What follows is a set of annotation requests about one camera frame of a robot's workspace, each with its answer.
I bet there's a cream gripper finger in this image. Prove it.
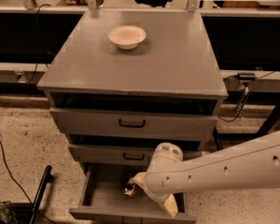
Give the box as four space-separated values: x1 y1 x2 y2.
161 194 178 217
129 172 146 188

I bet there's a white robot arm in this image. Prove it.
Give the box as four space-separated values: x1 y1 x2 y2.
129 131 280 217

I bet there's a grey bottom drawer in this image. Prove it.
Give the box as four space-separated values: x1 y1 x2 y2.
69 163 197 224

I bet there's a grey drawer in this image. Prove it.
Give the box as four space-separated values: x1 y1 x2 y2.
69 163 197 224
49 108 217 142
67 143 203 170

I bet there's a grey middle drawer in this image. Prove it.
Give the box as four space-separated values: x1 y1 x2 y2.
67 143 203 170

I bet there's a grey top drawer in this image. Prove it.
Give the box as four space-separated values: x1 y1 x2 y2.
49 108 217 142

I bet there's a grey drawer cabinet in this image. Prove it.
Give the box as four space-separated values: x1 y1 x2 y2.
36 8 229 170

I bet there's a black stand leg left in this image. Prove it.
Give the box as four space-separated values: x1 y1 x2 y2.
28 165 52 224

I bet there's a black power adapter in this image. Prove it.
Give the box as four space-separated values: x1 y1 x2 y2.
236 73 257 80

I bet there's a white bowl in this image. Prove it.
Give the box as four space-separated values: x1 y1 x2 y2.
108 25 147 49

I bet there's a wire basket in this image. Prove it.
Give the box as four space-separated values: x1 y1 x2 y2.
0 201 19 224

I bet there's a black floor cable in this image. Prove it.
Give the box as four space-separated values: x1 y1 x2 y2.
0 138 57 224

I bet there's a black hanging cable left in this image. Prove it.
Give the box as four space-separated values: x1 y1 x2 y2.
27 3 52 83

